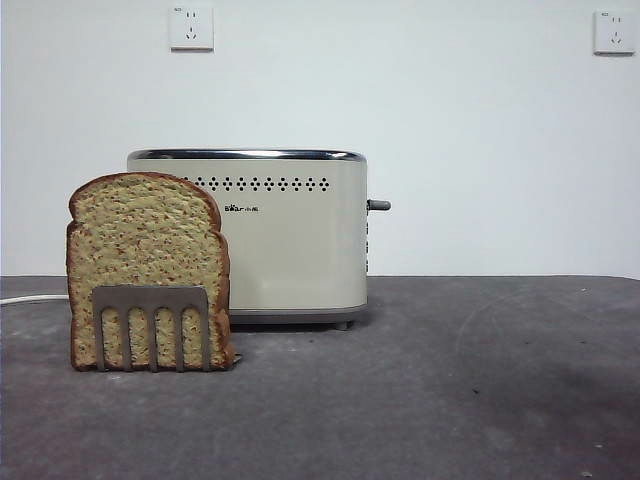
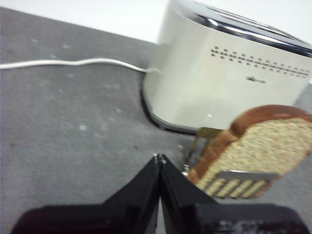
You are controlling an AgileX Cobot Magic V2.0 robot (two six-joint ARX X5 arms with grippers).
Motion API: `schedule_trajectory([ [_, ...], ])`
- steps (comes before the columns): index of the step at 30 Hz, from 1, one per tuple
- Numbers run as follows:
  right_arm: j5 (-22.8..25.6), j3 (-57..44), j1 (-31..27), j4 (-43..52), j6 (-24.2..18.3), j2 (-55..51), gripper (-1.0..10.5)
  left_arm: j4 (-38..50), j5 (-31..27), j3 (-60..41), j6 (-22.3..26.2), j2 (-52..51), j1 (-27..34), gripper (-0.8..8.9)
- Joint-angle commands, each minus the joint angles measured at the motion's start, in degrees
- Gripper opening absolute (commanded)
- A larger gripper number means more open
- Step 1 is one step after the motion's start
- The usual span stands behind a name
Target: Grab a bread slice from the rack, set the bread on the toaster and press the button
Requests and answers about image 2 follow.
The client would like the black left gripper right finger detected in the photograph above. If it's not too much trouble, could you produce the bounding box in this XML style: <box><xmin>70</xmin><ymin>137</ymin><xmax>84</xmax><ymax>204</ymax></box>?
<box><xmin>159</xmin><ymin>153</ymin><xmax>310</xmax><ymax>234</ymax></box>

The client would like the shiny metal toast rack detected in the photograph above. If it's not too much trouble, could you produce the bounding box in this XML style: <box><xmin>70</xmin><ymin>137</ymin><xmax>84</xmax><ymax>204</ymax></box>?
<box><xmin>181</xmin><ymin>126</ymin><xmax>280</xmax><ymax>198</ymax></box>

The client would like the white toaster power cable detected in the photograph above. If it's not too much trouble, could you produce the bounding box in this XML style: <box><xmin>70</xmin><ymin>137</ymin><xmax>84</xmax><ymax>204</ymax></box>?
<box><xmin>0</xmin><ymin>57</ymin><xmax>156</xmax><ymax>74</ymax></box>

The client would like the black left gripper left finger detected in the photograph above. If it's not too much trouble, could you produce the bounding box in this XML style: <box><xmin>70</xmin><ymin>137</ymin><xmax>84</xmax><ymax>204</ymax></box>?
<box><xmin>11</xmin><ymin>155</ymin><xmax>161</xmax><ymax>234</ymax></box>

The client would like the cream two-slot toaster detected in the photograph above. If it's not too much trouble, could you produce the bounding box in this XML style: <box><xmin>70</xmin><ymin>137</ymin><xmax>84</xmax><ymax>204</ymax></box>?
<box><xmin>140</xmin><ymin>0</ymin><xmax>312</xmax><ymax>135</ymax></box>

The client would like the brown bread slice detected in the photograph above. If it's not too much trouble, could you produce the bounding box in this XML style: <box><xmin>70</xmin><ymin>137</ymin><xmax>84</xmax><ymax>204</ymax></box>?
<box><xmin>187</xmin><ymin>104</ymin><xmax>312</xmax><ymax>199</ymax></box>

